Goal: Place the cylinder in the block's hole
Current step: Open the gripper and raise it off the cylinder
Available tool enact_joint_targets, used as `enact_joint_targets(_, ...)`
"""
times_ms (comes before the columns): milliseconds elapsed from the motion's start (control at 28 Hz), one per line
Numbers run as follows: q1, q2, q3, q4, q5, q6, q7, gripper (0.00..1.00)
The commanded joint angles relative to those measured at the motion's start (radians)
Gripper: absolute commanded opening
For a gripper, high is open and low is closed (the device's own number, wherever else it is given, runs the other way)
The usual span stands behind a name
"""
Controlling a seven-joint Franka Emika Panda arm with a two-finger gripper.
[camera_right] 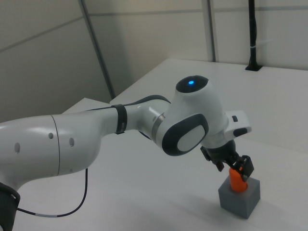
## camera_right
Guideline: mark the grey block with round hole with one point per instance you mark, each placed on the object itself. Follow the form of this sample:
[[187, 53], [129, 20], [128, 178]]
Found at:
[[240, 204]]

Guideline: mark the black clamped stand pole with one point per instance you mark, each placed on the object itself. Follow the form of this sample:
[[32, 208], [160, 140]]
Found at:
[[252, 36]]

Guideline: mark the orange cylinder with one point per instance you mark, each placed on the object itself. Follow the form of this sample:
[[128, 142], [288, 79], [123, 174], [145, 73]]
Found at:
[[237, 184]]

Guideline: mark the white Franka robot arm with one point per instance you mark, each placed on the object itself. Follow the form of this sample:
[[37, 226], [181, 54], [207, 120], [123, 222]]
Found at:
[[72, 139]]

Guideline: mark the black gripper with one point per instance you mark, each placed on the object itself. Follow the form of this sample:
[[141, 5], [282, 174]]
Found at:
[[220, 154]]

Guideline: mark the grey partition post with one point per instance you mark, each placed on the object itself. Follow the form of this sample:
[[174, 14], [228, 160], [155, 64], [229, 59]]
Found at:
[[98, 48], [213, 31]]

